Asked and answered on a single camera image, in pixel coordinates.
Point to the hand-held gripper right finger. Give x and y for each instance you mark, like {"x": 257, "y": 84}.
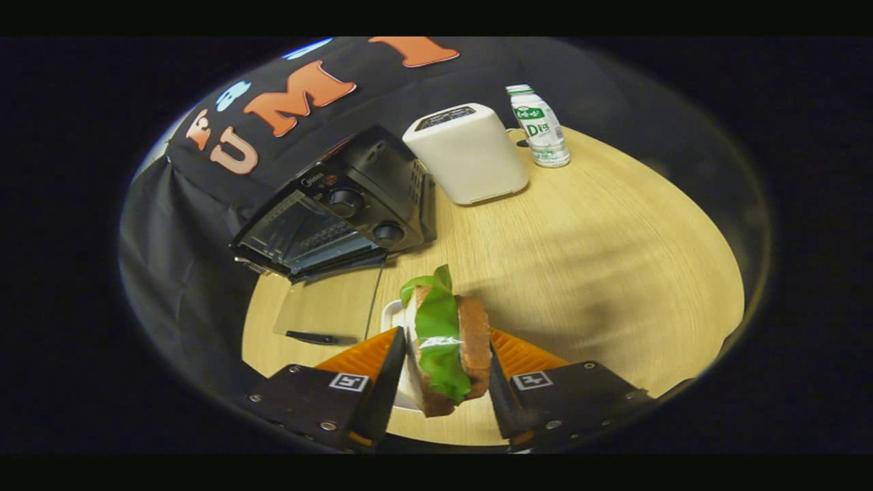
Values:
{"x": 502, "y": 395}

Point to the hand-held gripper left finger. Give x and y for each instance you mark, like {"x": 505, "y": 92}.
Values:
{"x": 387, "y": 389}

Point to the lettuce sandwich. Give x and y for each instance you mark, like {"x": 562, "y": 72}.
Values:
{"x": 474, "y": 341}

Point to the black toaster oven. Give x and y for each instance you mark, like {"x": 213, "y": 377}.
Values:
{"x": 382, "y": 170}

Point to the white pop-up toaster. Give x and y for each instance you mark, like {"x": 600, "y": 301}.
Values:
{"x": 470, "y": 157}

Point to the white plastic tray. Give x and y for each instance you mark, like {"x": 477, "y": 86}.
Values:
{"x": 392, "y": 317}

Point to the white green-label drink bottle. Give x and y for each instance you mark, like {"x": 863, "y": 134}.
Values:
{"x": 542, "y": 129}

